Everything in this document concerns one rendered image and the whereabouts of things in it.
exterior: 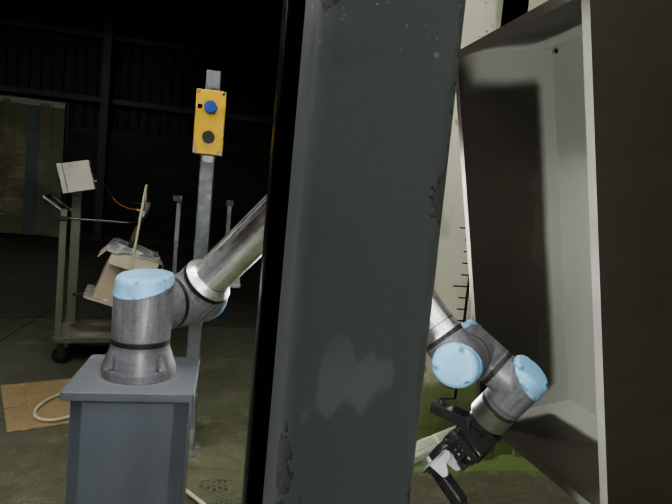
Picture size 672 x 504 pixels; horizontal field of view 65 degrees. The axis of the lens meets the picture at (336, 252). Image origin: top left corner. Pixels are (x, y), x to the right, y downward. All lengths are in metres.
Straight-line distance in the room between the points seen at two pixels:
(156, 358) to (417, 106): 1.32
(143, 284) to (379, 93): 1.27
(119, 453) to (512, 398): 0.94
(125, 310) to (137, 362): 0.13
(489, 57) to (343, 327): 1.68
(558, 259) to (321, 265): 1.80
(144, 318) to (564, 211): 1.35
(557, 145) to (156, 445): 1.50
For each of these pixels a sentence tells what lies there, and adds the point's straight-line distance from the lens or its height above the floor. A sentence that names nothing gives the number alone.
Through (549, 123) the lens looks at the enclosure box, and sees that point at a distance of 1.92.
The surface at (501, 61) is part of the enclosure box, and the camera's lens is 1.85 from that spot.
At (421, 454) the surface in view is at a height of 0.57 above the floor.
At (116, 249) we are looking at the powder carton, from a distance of 3.59.
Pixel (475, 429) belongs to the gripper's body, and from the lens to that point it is 1.31.
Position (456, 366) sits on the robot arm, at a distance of 1.07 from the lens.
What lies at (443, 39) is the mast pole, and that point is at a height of 1.19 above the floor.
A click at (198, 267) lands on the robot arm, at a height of 0.93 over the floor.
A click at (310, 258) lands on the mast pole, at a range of 0.17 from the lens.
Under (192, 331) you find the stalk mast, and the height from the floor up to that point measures 0.54.
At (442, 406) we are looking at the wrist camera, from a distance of 1.34.
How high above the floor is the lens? 1.14
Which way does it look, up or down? 5 degrees down
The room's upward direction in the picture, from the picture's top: 5 degrees clockwise
